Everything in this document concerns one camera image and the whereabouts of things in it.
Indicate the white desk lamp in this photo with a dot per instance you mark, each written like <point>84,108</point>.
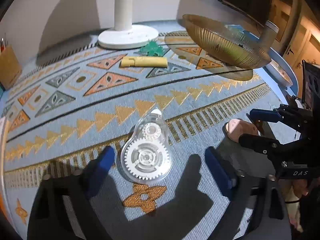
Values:
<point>125,34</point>

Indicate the teal crystal plastic figure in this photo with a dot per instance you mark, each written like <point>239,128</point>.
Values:
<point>152,49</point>

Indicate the patterned blue table runner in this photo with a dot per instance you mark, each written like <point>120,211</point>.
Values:
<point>76,99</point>

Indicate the cork pen holder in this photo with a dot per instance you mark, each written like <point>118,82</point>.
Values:
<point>10,68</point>

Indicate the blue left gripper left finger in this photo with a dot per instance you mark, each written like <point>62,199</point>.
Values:
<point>97,170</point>

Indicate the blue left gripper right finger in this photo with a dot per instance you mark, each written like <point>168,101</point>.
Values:
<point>222,171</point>

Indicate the yellow eraser bar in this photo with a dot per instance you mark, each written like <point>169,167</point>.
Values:
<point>144,61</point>

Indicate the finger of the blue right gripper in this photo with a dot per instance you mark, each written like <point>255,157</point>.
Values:
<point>260,144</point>
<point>265,115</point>

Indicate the clear correction tape dispenser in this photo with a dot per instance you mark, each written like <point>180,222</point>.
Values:
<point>145,158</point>

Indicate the pink card box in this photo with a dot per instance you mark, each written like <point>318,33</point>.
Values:
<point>237,127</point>

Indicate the amber ribbed glass bowl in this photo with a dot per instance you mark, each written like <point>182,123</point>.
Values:
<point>225,43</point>

